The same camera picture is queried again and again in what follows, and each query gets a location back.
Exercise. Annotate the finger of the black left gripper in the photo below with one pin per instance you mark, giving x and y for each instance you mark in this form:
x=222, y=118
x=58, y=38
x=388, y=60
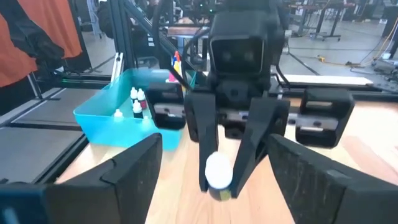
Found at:
x=261, y=124
x=205, y=130

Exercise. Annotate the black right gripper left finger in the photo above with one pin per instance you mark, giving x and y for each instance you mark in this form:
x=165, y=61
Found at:
x=93, y=202

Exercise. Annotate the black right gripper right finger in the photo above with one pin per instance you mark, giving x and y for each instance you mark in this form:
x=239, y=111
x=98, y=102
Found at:
x=326, y=199

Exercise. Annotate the small dark green dropper bottle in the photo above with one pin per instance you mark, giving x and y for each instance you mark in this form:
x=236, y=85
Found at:
x=218, y=171

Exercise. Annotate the large yellow food coloring bottle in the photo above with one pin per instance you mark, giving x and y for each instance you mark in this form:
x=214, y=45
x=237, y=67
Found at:
x=178, y=69

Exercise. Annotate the small red dropper bottle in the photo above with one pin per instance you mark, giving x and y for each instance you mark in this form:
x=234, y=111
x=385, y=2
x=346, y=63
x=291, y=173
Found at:
x=141, y=99

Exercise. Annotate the small blue dropper bottle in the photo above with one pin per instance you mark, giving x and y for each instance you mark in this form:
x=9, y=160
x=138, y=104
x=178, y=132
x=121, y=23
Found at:
x=137, y=110

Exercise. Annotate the small white vial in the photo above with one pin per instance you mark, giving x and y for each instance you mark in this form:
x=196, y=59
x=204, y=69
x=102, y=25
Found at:
x=133, y=93

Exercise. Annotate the small pink dropper bottle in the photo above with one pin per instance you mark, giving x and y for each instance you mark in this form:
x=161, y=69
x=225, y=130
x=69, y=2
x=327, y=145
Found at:
x=118, y=113

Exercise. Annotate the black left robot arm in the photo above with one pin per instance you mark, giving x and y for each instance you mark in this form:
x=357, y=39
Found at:
x=248, y=6

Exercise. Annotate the white flat board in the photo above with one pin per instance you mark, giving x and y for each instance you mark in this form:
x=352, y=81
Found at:
x=326, y=80

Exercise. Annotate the teal translucent plastic bin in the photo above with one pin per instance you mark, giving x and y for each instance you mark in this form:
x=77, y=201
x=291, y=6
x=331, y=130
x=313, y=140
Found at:
x=102, y=130

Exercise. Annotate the white cup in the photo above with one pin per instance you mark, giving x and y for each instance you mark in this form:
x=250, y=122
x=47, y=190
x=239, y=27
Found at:
x=386, y=56

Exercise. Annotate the wooden background table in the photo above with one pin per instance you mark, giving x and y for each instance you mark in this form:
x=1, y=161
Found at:
x=183, y=31

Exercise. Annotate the black background desk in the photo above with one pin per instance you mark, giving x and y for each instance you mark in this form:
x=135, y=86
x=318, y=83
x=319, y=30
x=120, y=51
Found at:
x=326, y=6

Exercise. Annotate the orange curtain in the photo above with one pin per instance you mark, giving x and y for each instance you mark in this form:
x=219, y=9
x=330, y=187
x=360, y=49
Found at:
x=71, y=25

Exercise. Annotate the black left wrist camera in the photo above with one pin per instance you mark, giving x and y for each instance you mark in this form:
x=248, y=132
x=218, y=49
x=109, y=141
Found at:
x=237, y=54

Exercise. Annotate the silver aluminium bracket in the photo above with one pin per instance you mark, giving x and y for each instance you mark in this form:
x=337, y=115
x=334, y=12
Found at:
x=116, y=67

